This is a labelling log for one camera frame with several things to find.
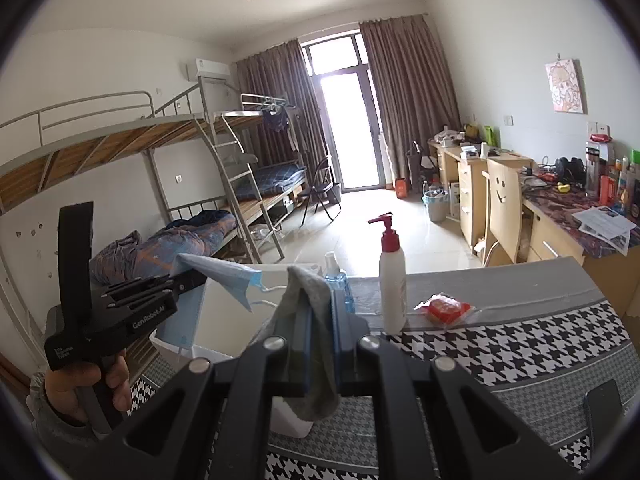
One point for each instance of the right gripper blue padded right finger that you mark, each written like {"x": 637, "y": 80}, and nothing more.
{"x": 342, "y": 339}

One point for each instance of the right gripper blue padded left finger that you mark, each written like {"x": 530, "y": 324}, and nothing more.
{"x": 300, "y": 347}

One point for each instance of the grey sock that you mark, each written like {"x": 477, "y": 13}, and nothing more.
{"x": 322, "y": 398}

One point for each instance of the blue surgical mask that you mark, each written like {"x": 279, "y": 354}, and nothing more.
{"x": 220, "y": 279}

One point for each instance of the person's left hand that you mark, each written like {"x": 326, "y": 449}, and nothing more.
{"x": 61, "y": 386}

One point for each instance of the blue sanitizer bottle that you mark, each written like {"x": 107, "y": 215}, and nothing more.
{"x": 338, "y": 280}

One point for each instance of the white pump bottle red cap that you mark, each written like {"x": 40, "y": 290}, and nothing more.
{"x": 391, "y": 277}

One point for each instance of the blue plaid quilt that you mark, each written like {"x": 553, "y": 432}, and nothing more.
{"x": 134, "y": 257}

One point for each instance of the white styrofoam box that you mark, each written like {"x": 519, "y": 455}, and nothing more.
{"x": 225, "y": 327}

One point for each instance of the red snack packet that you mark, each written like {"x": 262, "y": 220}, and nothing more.
{"x": 444, "y": 311}

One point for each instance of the black folding chair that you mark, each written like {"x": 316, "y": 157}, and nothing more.
{"x": 321, "y": 190}

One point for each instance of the orange bag by door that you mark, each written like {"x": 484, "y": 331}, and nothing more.
{"x": 401, "y": 188}

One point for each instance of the white trash bucket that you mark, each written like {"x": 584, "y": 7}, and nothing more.
{"x": 436, "y": 202}

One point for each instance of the glass balcony door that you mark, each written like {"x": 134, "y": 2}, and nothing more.
{"x": 341, "y": 76}

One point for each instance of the far metal bunk bed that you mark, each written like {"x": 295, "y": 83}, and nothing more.
{"x": 263, "y": 164}

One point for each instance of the metal bunk bed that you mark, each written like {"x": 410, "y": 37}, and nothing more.
{"x": 142, "y": 165}
{"x": 263, "y": 164}

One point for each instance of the far wooden desk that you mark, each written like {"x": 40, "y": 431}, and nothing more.
{"x": 468, "y": 174}

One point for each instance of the wooden desk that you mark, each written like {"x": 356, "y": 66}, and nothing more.
{"x": 556, "y": 233}
{"x": 468, "y": 174}

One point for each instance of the near metal bunk bed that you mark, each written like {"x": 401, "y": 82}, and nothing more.
{"x": 142, "y": 165}

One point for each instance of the wooden chair smiley face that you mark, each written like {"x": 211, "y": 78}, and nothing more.
{"x": 505, "y": 208}

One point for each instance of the houndstooth patterned table mat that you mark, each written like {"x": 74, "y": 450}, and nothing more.
{"x": 500, "y": 396}

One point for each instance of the right brown curtain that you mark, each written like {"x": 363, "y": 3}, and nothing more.
{"x": 412, "y": 82}

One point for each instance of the near wooden desk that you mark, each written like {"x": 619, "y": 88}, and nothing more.
{"x": 556, "y": 233}

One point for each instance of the white air conditioner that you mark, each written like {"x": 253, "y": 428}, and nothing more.
{"x": 207, "y": 69}

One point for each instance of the printed papers on desk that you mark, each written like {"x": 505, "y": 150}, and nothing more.
{"x": 607, "y": 225}

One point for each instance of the black smartphone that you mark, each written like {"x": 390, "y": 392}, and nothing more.
{"x": 603, "y": 409}

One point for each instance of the pink anime wall picture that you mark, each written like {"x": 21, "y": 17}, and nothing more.
{"x": 564, "y": 85}

